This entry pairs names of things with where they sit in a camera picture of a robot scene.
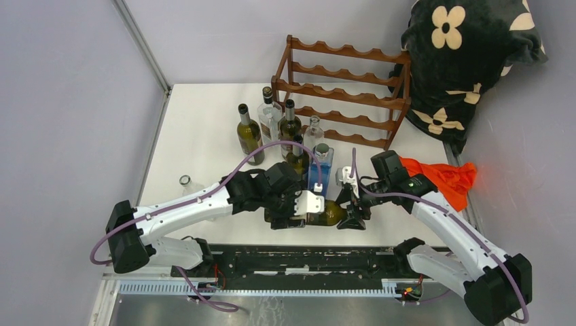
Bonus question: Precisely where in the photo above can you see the black mounting rail base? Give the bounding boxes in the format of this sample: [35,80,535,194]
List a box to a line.
[169,244,424,294]

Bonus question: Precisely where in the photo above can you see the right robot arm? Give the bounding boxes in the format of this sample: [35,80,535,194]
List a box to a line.
[336,150,533,325]

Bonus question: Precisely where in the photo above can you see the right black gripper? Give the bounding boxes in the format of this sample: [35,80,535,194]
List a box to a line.
[335,179,391,231]

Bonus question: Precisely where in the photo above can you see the green wine bottle far left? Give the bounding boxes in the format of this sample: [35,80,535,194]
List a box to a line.
[236,103,263,157]

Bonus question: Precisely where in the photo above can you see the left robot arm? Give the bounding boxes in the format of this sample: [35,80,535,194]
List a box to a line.
[105,162,325,277]

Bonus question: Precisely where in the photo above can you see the small clear glass bottle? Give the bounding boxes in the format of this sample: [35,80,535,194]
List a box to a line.
[303,115,325,154]

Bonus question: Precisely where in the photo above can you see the clear bottle black cap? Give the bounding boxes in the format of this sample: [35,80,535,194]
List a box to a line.
[257,86,283,144]

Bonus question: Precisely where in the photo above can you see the green wine bottle front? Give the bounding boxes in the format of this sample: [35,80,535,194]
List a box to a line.
[286,145,310,187]

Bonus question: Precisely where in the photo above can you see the green wine bottle white label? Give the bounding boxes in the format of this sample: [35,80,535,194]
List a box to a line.
[306,200,346,226]

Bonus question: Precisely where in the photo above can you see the green wine bottle middle back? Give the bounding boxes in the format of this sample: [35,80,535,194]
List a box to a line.
[279,98,302,141]

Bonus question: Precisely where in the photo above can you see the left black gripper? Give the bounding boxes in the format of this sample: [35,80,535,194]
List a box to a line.
[263,180,306,230]

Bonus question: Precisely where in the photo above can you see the black floral blanket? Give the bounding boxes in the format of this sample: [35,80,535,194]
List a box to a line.
[401,0,547,153]

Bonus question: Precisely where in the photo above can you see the orange cloth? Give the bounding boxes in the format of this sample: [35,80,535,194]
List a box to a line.
[400,157,478,212]

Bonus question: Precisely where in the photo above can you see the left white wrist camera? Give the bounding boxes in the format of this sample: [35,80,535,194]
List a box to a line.
[294,183,325,216]

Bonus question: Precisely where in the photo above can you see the brown wooden wine rack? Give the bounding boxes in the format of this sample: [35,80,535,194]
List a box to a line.
[270,35,411,150]

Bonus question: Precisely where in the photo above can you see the clear empty lying bottle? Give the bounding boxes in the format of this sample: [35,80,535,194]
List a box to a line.
[179,175,205,196]

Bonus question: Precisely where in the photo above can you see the blue square bottle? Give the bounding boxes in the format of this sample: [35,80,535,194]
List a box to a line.
[308,143,334,198]

